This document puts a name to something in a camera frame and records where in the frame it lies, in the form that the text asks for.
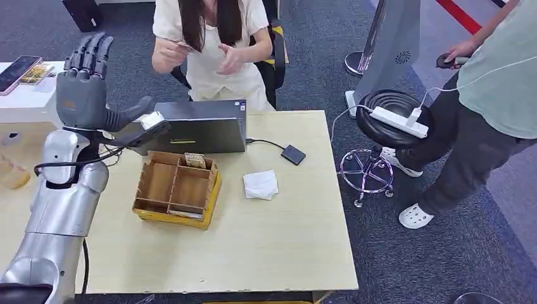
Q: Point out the round glass object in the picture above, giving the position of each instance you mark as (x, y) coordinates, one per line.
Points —
(478, 298)

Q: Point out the white printed card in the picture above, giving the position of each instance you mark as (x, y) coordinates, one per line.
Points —
(180, 44)

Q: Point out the white power strip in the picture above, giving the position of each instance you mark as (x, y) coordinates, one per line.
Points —
(396, 121)

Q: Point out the white charger plug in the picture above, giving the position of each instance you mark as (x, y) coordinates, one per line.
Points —
(413, 116)

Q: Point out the red barrier belt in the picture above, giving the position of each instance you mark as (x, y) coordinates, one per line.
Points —
(459, 14)

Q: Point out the standing person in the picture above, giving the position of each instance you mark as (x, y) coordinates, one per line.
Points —
(495, 105)

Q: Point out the dark grey laptop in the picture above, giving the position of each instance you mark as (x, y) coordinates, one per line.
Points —
(205, 130)

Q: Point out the upright card stack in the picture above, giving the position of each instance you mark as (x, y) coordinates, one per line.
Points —
(195, 160)

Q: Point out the seated person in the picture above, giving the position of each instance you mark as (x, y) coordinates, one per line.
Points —
(218, 63)

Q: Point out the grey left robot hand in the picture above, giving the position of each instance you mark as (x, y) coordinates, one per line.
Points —
(82, 98)

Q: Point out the black office chair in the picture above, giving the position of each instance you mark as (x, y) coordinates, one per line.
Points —
(275, 58)

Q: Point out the yellow card packet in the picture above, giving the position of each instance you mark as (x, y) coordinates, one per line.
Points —
(37, 74)

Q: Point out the flat card stack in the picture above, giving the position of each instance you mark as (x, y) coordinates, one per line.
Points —
(186, 214)

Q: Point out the chrome stanchion post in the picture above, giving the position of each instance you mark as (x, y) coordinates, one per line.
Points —
(365, 50)

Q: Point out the smartphone with pink case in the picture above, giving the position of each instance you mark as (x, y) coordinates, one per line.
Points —
(17, 72)

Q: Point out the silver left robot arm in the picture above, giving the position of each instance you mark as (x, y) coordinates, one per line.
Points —
(58, 218)

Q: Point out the white side cabinet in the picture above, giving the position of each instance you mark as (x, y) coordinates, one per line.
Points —
(25, 107)

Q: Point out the beige round object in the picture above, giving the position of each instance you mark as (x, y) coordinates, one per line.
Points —
(14, 174)

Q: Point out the black handheld controller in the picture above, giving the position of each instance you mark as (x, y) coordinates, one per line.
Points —
(445, 62)

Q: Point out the black floor object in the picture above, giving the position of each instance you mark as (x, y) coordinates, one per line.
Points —
(84, 14)

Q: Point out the small black card reader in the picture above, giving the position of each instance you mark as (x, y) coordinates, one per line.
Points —
(293, 155)

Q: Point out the black round stool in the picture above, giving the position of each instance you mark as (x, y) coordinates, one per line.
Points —
(384, 126)

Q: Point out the grey standing panel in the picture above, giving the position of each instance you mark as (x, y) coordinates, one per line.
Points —
(394, 50)

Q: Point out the white folded tissue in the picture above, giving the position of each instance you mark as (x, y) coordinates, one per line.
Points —
(260, 184)

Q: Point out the wooden compartment box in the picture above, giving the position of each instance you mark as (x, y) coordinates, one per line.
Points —
(178, 193)

